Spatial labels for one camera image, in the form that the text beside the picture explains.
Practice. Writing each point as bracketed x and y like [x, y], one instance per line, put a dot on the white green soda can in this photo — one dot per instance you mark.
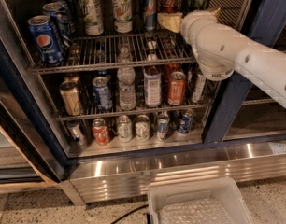
[92, 17]
[122, 15]

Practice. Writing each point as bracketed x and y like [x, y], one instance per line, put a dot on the blue silver can bottom shelf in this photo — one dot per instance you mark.
[162, 127]

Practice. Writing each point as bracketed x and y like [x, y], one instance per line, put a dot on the stainless steel fridge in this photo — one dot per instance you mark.
[239, 135]

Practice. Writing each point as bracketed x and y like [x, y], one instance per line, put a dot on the dark silver can bottom left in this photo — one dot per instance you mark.
[73, 127]

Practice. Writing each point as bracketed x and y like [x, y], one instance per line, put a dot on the silver slim can middle shelf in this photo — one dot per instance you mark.
[200, 83]

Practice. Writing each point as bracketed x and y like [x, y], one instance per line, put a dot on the white plastic bin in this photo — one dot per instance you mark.
[213, 201]

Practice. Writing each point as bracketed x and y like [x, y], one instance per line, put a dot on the left white green soda can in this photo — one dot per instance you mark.
[92, 17]

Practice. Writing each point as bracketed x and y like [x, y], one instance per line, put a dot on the clear water bottle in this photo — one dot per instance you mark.
[126, 76]

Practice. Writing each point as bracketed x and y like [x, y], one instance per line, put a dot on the right white green soda can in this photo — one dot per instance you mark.
[122, 15]

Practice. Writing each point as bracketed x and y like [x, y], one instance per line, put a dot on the yellow foam covered gripper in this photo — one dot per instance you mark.
[187, 24]

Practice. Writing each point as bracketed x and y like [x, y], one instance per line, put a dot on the front blue Pepsi can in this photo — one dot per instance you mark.
[47, 39]

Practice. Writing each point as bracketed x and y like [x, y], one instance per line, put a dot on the white green can bottom shelf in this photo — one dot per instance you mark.
[142, 128]

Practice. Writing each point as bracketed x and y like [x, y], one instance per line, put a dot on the open fridge glass door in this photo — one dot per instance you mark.
[29, 158]

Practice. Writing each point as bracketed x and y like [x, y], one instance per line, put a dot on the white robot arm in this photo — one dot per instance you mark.
[221, 50]

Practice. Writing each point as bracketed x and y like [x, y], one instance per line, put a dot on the middle wire shelf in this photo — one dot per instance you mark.
[90, 109]

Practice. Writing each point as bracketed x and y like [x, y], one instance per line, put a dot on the silver blue energy drink can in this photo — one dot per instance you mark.
[149, 9]

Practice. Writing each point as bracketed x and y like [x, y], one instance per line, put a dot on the red can bottom shelf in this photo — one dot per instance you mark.
[100, 132]

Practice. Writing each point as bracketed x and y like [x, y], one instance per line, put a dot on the orange red can middle shelf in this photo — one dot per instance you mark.
[176, 88]

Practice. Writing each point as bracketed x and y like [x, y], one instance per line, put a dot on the gold can middle shelf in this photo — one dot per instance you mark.
[70, 93]

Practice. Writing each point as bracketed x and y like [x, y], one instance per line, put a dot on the wire shelf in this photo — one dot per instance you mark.
[90, 109]
[112, 50]

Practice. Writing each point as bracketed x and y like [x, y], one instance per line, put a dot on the white labelled bottle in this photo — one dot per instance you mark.
[152, 85]

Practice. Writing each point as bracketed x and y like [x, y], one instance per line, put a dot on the top wire shelf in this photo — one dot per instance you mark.
[112, 50]

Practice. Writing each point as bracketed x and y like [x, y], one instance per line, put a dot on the blue can middle shelf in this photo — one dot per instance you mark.
[102, 93]

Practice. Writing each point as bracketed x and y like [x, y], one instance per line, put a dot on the blue Pepsi can bottom shelf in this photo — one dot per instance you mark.
[185, 121]

